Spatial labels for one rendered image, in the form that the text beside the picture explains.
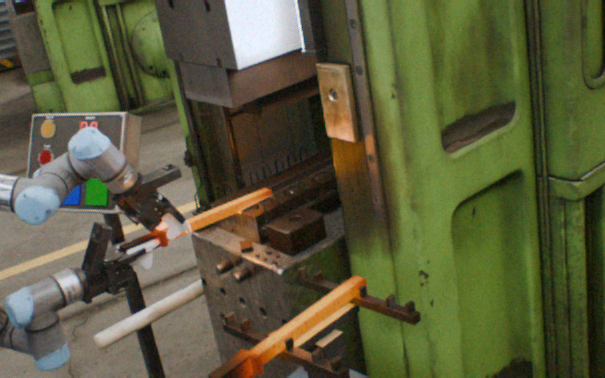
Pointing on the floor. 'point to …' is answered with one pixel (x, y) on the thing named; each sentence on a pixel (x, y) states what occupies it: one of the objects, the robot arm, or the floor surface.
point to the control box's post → (135, 303)
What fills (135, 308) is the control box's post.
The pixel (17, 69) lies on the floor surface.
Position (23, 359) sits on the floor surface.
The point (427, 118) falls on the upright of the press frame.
